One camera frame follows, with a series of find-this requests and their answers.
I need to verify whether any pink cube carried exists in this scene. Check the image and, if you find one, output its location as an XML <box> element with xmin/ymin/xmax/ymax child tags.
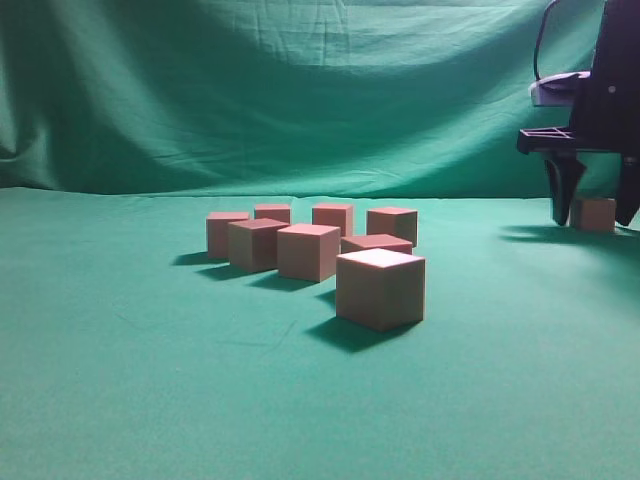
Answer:
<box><xmin>228</xmin><ymin>218</ymin><xmax>289</xmax><ymax>272</ymax></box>
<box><xmin>206</xmin><ymin>212</ymin><xmax>250</xmax><ymax>259</ymax></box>
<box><xmin>254</xmin><ymin>203</ymin><xmax>291</xmax><ymax>224</ymax></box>

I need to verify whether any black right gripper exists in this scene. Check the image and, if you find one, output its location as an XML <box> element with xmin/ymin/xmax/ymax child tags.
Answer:
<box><xmin>517</xmin><ymin>1</ymin><xmax>640</xmax><ymax>226</ymax></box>

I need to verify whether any green cloth backdrop and cover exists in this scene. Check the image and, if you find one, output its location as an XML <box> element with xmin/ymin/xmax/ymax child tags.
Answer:
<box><xmin>1</xmin><ymin>1</ymin><xmax>639</xmax><ymax>479</ymax></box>

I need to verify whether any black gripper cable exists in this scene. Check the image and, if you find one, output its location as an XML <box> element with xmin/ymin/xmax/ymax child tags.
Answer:
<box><xmin>532</xmin><ymin>0</ymin><xmax>564</xmax><ymax>84</ymax></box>

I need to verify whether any pink cube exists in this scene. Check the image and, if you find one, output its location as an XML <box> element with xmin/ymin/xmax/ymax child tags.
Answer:
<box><xmin>340</xmin><ymin>234</ymin><xmax>413</xmax><ymax>254</ymax></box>
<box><xmin>570</xmin><ymin>198</ymin><xmax>616</xmax><ymax>232</ymax></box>

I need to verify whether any pink cube edge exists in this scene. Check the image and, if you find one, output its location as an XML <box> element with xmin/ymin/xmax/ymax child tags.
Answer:
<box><xmin>335</xmin><ymin>248</ymin><xmax>427</xmax><ymax>332</ymax></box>

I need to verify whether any pink cube placed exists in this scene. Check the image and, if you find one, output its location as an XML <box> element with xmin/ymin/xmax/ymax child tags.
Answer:
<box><xmin>277</xmin><ymin>224</ymin><xmax>341</xmax><ymax>282</ymax></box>
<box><xmin>366</xmin><ymin>207</ymin><xmax>418</xmax><ymax>247</ymax></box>
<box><xmin>312</xmin><ymin>203</ymin><xmax>354</xmax><ymax>237</ymax></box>

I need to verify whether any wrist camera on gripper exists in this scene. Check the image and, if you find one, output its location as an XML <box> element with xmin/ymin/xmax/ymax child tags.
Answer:
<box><xmin>529</xmin><ymin>71</ymin><xmax>591</xmax><ymax>107</ymax></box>

